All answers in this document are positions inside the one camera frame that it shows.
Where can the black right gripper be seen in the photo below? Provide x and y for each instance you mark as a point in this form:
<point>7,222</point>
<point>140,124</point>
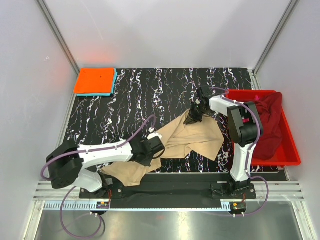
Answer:
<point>196,116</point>

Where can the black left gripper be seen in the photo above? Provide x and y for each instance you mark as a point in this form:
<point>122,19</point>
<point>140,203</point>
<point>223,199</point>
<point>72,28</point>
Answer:
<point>147,160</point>

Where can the beige t-shirt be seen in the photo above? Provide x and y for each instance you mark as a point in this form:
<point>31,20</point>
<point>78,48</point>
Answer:
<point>179,139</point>

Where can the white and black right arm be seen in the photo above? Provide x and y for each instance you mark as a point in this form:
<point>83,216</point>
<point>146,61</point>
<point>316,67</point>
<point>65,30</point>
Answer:
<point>245,129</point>

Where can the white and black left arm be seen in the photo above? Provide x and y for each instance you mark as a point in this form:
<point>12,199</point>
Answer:
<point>68,164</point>

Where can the black marble-pattern mat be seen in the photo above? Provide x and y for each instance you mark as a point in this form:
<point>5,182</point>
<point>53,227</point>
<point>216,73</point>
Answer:
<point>140,93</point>

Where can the left controller board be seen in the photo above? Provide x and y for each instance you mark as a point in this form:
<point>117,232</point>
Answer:
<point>103,205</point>

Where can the controller board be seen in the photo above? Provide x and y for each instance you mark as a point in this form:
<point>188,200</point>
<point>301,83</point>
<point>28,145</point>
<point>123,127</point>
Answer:
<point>239,206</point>
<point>103,205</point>

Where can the dark red t-shirt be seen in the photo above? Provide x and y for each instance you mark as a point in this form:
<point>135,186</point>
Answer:
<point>269,108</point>

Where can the folded teal t-shirt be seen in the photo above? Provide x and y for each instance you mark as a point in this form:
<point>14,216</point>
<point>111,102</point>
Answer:
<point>112,85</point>

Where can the folded orange t-shirt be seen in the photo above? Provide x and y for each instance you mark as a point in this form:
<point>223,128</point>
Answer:
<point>94,80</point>

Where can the right controller board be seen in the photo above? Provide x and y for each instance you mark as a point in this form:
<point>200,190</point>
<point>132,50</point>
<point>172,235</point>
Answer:
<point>239,206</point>

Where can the red plastic bin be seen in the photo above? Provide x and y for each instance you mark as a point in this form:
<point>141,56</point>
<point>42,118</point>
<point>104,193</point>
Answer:
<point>287,153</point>

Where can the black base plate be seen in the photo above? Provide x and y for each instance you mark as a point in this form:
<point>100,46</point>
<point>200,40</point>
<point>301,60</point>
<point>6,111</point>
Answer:
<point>210,185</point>

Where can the aluminium frame rail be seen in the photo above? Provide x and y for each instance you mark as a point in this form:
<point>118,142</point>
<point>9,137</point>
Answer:
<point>174,197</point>

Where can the right aluminium corner post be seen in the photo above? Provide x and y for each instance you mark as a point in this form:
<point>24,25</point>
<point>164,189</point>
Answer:
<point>276,34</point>

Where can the aluminium corner post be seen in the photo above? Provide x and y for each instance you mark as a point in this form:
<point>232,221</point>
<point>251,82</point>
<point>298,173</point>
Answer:
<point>276,34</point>
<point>45,10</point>

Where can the left aluminium corner post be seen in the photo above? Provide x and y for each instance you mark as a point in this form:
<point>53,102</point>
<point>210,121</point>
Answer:
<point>45,10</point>

